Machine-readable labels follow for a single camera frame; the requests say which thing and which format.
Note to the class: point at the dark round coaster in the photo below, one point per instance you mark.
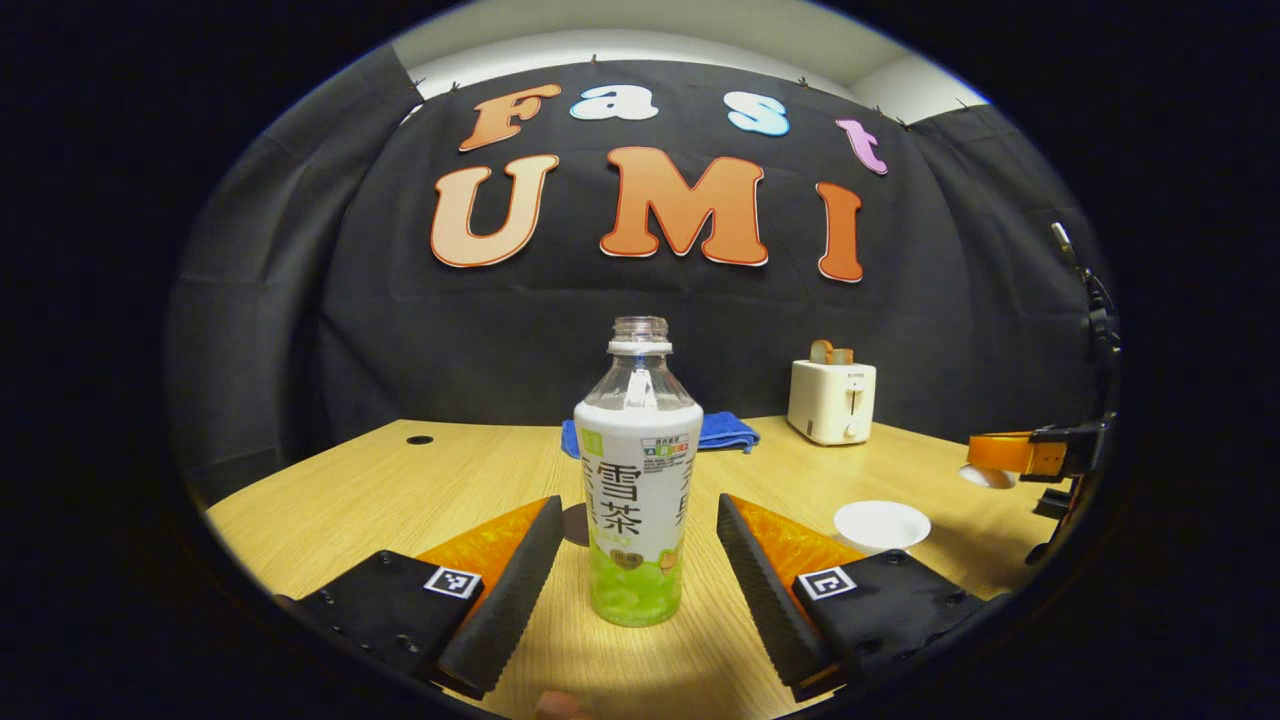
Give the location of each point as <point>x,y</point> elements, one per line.
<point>574,525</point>

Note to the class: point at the clear water bottle green label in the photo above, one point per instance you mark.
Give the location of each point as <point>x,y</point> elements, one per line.
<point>640,500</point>

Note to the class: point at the black tripod stand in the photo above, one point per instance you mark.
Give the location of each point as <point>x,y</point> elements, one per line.
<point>1100,320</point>

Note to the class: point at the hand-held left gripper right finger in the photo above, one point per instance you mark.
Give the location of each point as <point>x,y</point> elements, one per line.
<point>760,590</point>

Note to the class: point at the white teacup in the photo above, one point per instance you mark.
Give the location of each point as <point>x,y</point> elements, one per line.
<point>880,525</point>

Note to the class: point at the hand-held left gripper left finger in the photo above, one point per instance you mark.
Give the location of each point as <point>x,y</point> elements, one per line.
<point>520,570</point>

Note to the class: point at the blue cloth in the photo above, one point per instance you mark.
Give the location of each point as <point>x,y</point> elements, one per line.
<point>725,432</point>

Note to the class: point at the black backdrop cloth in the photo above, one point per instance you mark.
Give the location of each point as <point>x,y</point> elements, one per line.
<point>500,330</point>

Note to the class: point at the white toaster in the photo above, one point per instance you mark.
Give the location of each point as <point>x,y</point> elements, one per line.
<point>830,405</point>

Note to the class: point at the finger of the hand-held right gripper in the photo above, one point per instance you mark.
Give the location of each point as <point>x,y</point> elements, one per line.
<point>1010,455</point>

